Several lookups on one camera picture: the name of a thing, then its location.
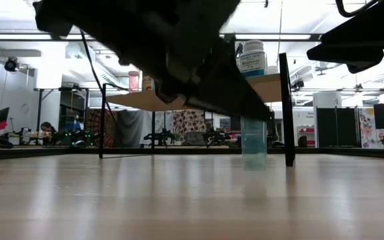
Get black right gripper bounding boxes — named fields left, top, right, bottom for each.
left=306, top=0, right=384, bottom=75

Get grey hanging cloth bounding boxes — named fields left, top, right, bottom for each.
left=117, top=109, right=153, bottom=147

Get white melatonin bottle blue label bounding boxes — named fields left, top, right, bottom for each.
left=237, top=39, right=268, bottom=78

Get tall black cabinet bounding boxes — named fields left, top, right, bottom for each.
left=315, top=107, right=359, bottom=147

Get black metal rack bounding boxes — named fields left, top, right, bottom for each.
left=33, top=87, right=90, bottom=134

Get teal vial white cap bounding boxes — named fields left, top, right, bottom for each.
left=240, top=116, right=268, bottom=171

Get wooden shelf black metal legs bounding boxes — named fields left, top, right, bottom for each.
left=98, top=52, right=296, bottom=167

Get person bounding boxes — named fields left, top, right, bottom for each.
left=40, top=121, right=60, bottom=147

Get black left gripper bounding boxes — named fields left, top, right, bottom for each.
left=33, top=0, right=243, bottom=105

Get pink vial white cap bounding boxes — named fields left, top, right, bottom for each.
left=128, top=71, right=141, bottom=93

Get black ceiling spot lamp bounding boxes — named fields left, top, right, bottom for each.
left=3, top=56, right=20, bottom=73

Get black metal table frame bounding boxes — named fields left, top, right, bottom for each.
left=0, top=146, right=384, bottom=161

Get floral patterned panel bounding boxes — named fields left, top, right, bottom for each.
left=358, top=107, right=384, bottom=149

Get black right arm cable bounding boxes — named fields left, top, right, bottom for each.
left=334, top=0, right=379, bottom=19

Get amber bottle yellow cap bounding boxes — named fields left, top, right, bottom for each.
left=141, top=75, right=155, bottom=92

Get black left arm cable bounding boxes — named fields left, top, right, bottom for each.
left=79, top=29, right=131, bottom=93

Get red patterned cloth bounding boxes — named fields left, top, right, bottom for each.
left=173, top=109, right=207, bottom=141

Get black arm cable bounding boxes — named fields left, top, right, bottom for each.
left=79, top=29, right=131, bottom=93
left=334, top=0, right=379, bottom=19

